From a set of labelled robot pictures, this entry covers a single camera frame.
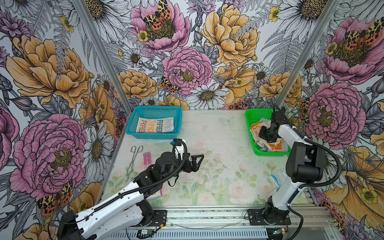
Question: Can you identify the orange white towel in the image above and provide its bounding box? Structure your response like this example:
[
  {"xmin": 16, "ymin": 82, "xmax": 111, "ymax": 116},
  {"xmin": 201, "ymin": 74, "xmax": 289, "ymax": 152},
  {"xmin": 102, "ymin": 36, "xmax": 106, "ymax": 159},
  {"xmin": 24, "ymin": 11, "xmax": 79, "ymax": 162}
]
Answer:
[{"xmin": 250, "ymin": 118, "xmax": 288, "ymax": 152}]

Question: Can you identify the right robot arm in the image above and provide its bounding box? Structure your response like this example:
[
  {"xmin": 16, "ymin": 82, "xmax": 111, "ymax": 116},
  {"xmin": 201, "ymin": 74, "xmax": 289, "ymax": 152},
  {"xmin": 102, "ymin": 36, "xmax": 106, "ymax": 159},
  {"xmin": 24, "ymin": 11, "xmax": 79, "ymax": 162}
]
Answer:
[{"xmin": 260, "ymin": 104, "xmax": 342, "ymax": 225}]

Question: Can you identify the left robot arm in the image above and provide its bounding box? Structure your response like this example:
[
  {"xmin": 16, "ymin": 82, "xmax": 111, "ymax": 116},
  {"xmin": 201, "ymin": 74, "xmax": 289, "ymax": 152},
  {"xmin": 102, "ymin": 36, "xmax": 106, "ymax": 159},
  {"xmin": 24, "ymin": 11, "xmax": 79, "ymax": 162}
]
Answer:
[{"xmin": 57, "ymin": 139, "xmax": 205, "ymax": 240}]

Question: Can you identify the green plastic basket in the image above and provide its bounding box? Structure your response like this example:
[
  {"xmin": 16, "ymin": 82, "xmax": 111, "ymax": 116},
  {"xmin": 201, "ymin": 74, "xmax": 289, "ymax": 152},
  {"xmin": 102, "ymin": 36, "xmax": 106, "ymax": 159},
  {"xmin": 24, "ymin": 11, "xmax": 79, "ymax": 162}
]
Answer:
[{"xmin": 245, "ymin": 109, "xmax": 291, "ymax": 157}]

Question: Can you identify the pink small eraser block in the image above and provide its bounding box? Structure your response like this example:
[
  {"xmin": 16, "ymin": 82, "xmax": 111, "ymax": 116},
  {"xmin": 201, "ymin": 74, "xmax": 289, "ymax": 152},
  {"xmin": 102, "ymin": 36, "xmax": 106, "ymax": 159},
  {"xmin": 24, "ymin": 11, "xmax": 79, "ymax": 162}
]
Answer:
[{"xmin": 143, "ymin": 152, "xmax": 152, "ymax": 166}]

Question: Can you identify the teal plastic basket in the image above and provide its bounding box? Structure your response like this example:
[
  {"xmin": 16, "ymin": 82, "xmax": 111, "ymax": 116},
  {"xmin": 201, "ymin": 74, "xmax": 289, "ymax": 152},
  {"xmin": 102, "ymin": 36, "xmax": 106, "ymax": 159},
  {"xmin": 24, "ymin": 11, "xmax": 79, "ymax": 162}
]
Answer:
[{"xmin": 126, "ymin": 106, "xmax": 183, "ymax": 140}]

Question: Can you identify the small green circuit board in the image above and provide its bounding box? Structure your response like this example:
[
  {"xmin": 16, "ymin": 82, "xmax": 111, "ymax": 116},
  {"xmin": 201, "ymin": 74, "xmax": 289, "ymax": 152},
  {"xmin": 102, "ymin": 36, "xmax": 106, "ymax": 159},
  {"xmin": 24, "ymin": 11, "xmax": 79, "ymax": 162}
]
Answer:
[{"xmin": 137, "ymin": 230, "xmax": 153, "ymax": 237}]

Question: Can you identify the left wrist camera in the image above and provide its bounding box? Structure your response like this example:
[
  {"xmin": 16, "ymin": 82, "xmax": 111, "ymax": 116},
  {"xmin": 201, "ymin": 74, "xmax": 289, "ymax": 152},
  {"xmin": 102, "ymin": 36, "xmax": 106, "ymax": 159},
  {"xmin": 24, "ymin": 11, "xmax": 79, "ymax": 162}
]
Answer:
[{"xmin": 171, "ymin": 139, "xmax": 186, "ymax": 159}]

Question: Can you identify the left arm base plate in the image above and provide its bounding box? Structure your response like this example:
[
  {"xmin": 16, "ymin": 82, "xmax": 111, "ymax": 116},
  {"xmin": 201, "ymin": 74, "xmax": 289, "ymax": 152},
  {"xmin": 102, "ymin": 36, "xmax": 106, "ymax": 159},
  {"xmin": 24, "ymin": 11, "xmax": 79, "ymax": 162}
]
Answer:
[{"xmin": 140, "ymin": 210, "xmax": 168, "ymax": 227}]

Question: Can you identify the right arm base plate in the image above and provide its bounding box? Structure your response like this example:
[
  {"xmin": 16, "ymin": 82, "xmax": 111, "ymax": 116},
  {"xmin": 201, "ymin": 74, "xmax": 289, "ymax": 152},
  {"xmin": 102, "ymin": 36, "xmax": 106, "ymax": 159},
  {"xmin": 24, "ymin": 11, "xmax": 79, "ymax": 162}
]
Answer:
[{"xmin": 247, "ymin": 209, "xmax": 292, "ymax": 226}]

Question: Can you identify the aluminium front rail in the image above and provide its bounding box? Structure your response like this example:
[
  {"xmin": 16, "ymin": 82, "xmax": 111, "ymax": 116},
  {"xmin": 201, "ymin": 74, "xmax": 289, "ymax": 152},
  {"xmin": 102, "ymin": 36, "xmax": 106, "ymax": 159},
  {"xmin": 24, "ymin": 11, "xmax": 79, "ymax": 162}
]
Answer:
[{"xmin": 153, "ymin": 204, "xmax": 335, "ymax": 230}]

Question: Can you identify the left aluminium frame post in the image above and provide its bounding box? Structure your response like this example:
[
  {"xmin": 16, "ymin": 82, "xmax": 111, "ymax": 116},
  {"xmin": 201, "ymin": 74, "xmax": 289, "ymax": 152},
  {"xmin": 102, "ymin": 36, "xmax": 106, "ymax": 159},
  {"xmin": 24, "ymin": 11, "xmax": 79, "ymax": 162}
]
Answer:
[{"xmin": 74, "ymin": 1, "xmax": 133, "ymax": 116}]

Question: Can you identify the aluminium frame post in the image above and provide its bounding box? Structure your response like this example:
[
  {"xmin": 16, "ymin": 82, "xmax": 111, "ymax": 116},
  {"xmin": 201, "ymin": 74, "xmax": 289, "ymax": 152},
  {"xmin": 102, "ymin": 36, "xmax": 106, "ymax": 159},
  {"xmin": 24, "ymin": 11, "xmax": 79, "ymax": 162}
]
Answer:
[
  {"xmin": 275, "ymin": 1, "xmax": 340, "ymax": 108},
  {"xmin": 74, "ymin": 1, "xmax": 133, "ymax": 116}
]

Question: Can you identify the right aluminium frame post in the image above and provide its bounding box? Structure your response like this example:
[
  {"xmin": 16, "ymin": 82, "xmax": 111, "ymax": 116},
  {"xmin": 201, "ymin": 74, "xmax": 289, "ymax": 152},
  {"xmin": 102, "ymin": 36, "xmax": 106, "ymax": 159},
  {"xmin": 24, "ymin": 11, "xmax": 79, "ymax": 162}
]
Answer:
[{"xmin": 275, "ymin": 1, "xmax": 340, "ymax": 108}]

